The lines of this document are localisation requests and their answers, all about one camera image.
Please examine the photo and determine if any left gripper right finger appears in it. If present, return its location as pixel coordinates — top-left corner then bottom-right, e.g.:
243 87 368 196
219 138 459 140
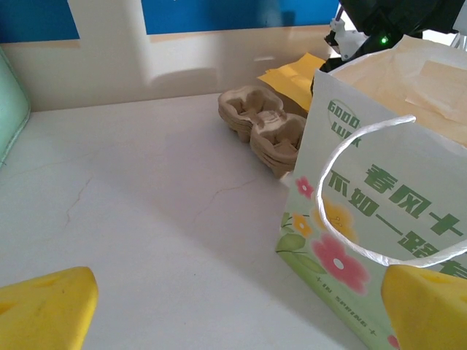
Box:
381 265 467 350

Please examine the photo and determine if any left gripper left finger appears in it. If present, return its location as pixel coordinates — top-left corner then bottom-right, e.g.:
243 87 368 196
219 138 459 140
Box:
0 266 99 350

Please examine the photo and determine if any white printed paper bag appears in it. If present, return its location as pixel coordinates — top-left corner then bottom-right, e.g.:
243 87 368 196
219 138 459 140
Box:
275 34 467 350

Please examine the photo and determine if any stack of yellow napkins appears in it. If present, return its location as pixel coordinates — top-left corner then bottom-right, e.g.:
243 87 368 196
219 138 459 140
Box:
256 52 325 112

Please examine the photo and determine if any stack of pulp cup carriers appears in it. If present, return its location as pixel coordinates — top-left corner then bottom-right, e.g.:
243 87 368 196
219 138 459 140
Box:
217 85 308 180

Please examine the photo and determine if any mint green carry case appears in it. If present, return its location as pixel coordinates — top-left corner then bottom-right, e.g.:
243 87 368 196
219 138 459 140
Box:
0 45 32 168

